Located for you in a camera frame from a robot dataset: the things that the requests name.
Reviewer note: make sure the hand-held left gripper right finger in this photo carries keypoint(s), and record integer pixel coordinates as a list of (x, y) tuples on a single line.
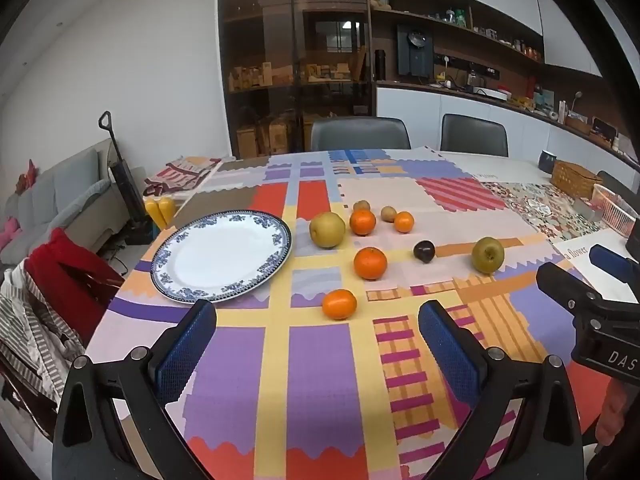
[(450, 355)]

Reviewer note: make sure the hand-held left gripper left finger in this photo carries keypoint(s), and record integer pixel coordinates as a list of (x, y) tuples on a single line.
[(185, 350)]

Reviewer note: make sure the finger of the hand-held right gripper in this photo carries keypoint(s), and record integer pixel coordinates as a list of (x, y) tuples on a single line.
[(610, 262), (560, 280)]

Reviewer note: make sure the olive brown pear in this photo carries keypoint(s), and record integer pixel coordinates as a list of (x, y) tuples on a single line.
[(488, 255)]

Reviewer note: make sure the blue patterned white plate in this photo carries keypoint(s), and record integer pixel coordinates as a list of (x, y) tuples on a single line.
[(221, 257)]

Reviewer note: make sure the dark plum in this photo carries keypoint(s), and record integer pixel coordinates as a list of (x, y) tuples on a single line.
[(424, 251)]

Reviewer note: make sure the orange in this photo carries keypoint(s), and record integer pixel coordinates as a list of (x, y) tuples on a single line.
[(339, 304), (404, 221), (362, 222), (370, 263)]

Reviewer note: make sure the brown kiwi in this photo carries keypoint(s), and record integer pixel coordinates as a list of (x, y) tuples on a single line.
[(361, 206), (388, 213)]

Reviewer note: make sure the yellow pear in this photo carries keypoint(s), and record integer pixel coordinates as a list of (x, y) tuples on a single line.
[(327, 230)]

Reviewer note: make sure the person's right hand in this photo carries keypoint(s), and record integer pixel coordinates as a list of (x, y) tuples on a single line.
[(612, 410)]

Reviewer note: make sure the white printed mat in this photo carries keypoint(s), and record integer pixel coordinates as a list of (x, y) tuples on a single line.
[(582, 255)]

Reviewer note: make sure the pink plastic basket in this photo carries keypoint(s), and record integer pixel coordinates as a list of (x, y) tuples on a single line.
[(617, 207)]

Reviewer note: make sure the tile patterned cloth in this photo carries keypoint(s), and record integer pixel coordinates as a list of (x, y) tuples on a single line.
[(540, 210)]

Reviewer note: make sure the wicker basket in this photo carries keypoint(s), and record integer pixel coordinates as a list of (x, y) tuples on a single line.
[(575, 179)]

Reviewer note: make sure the dark blue mug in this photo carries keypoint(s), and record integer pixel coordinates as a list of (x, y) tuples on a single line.
[(547, 161)]

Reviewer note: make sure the colourful patchwork tablecloth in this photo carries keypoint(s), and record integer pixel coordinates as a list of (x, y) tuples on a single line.
[(310, 360)]

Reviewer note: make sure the yellow rounded object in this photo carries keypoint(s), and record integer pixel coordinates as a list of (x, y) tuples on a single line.
[(159, 212)]

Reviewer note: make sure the red cloth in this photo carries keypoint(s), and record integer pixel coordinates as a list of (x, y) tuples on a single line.
[(65, 275)]

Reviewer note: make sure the pile of striped cloths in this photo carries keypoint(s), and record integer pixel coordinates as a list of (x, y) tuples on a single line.
[(35, 340)]

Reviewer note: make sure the grey chair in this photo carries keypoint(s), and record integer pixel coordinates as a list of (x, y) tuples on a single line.
[(475, 135), (360, 132)]

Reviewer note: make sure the folded striped cloth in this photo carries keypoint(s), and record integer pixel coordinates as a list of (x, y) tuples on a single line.
[(180, 172)]

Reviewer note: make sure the black upright vacuum cleaner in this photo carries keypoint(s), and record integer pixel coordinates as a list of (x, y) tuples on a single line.
[(122, 175)]

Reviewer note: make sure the grey sofa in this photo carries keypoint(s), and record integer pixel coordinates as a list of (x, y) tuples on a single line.
[(55, 195)]

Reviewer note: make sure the pink plush toy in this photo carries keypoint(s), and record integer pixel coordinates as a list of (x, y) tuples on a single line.
[(9, 232)]

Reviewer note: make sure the red plush toy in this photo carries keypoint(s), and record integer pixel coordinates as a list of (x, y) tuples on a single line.
[(26, 175)]

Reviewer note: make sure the black thermos bottle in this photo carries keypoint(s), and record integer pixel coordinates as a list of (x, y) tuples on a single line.
[(380, 65)]

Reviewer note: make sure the dark glass cabinet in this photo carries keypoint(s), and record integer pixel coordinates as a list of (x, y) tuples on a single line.
[(295, 60)]

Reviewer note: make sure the black wall appliance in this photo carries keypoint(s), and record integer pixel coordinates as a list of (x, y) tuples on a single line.
[(415, 50)]

